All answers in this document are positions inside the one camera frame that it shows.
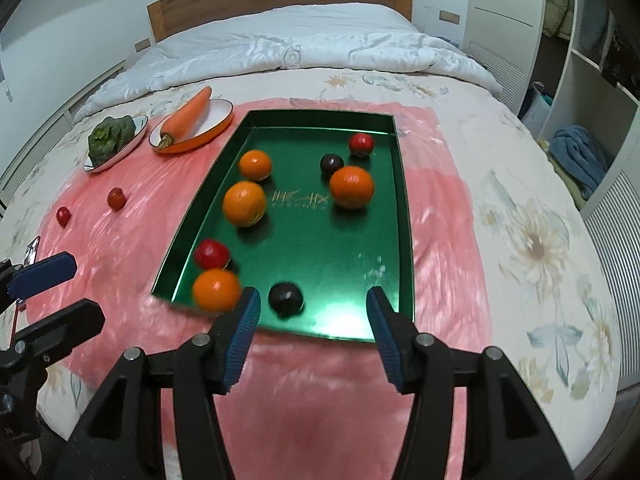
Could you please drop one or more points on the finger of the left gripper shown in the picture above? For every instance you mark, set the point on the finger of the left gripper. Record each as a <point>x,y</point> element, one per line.
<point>53,338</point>
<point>41,276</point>

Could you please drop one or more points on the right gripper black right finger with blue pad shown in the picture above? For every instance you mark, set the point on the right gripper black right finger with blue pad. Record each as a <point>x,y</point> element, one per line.
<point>507,435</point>

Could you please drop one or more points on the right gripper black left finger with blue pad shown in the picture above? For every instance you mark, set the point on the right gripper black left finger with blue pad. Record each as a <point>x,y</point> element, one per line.
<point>119,436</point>

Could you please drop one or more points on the red apple cluster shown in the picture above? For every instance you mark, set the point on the red apple cluster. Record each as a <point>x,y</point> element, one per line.
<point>116,199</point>
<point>361,145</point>

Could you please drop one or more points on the red apple gripper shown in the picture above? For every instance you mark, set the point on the red apple gripper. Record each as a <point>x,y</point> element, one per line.
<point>211,254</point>

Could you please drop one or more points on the orange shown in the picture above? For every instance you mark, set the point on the orange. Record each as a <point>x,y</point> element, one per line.
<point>244,204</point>
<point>255,165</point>
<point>216,290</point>

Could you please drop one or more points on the dark plum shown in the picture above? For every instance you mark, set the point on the dark plum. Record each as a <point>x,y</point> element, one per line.
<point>329,164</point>
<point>286,299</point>

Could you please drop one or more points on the large orange mandarin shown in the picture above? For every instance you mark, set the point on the large orange mandarin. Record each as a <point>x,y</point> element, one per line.
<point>351,187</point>

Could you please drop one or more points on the smartphone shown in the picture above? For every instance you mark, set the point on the smartphone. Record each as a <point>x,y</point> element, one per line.
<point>31,252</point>

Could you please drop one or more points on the red apple far left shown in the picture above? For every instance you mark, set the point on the red apple far left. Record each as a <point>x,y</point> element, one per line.
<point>63,216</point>

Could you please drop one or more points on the floral bed sheet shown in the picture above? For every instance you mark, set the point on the floral bed sheet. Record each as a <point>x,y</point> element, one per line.
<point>549,305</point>

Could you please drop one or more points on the green leafy vegetable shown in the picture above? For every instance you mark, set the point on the green leafy vegetable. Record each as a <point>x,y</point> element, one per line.
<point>110,137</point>

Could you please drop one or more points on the white blue-rimmed oval plate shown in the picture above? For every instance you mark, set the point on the white blue-rimmed oval plate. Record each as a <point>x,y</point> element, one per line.
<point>141,123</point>

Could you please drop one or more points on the orange carrot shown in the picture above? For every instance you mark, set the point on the orange carrot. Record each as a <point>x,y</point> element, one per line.
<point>178,125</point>

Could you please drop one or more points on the orange white round plate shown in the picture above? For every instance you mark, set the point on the orange white round plate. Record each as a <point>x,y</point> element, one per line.
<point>216,118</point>

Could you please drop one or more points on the green tray box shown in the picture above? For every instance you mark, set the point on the green tray box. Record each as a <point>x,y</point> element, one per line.
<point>333,255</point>

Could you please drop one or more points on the blue towel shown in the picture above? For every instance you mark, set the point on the blue towel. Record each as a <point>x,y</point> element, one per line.
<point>581,156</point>

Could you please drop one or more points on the white duvet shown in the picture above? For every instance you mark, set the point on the white duvet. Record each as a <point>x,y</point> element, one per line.
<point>358,36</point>

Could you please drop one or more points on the white shelf unit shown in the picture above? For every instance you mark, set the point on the white shelf unit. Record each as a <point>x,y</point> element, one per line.
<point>609,111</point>

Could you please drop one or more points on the white wardrobe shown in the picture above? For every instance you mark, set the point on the white wardrobe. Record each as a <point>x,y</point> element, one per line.
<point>504,36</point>

